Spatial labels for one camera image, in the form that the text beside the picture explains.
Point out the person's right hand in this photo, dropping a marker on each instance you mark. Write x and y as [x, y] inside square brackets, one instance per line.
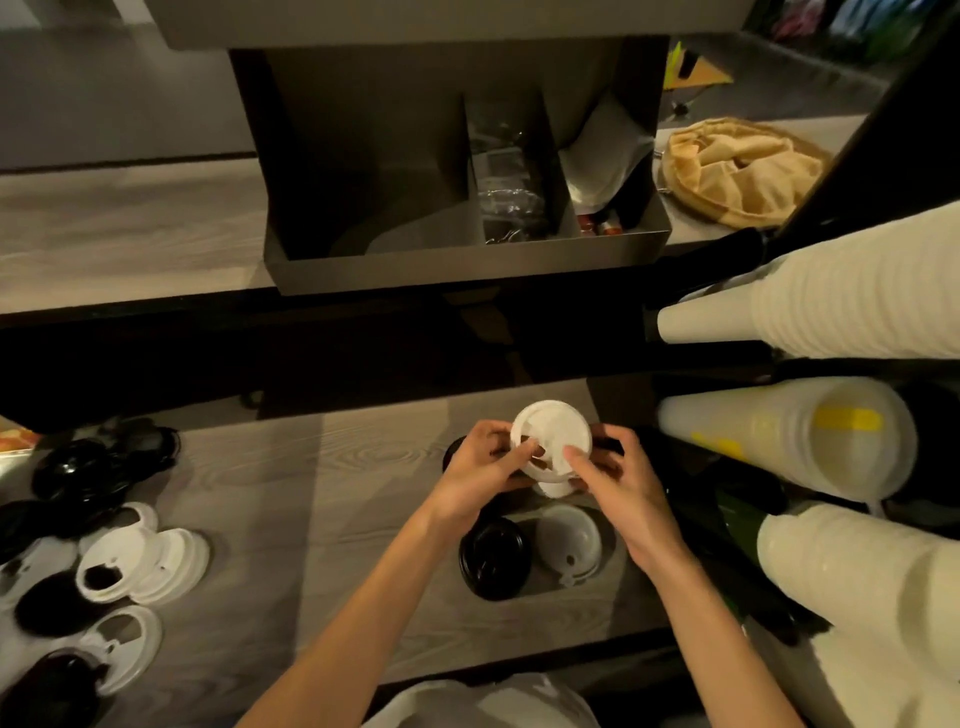
[637, 502]

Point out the person's left hand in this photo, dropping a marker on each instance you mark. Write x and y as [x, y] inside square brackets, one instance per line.
[472, 480]

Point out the black cup lid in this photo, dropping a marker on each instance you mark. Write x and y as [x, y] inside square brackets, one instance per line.
[495, 559]
[452, 454]

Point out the clear plastic lids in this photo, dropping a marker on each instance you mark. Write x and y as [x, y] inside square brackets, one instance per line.
[568, 540]

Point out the stack of white lids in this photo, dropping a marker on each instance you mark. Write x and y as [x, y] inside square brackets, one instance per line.
[555, 420]

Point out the dark metal organizer box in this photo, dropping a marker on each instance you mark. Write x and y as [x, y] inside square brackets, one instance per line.
[360, 262]

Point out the pile of mixed cup lids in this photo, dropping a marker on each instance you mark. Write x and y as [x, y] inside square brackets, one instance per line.
[90, 540]

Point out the person's left forearm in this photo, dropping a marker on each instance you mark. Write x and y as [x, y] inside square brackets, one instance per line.
[345, 637]

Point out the person's right forearm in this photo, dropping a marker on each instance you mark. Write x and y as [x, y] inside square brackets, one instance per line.
[720, 645]

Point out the translucent yellow print cup stack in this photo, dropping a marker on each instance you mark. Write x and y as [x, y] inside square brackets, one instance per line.
[765, 427]

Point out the white paper cup stack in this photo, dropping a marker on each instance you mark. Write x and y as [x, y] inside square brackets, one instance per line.
[825, 300]

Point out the white shirt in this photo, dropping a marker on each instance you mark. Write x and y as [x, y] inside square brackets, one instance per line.
[480, 705]

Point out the small red packet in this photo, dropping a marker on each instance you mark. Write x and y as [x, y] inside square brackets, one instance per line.
[600, 225]

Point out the clear plastic bag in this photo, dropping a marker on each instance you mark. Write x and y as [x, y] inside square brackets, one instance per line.
[510, 195]

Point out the tan crumpled paper bundle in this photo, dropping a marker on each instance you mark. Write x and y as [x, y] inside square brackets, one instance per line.
[742, 172]

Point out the grey foil pouch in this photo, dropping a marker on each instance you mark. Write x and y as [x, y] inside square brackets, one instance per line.
[600, 157]

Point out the small wooden folding table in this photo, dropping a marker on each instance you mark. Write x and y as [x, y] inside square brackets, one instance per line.
[701, 75]

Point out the colourful background goods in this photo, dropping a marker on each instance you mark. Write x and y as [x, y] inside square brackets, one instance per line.
[840, 19]

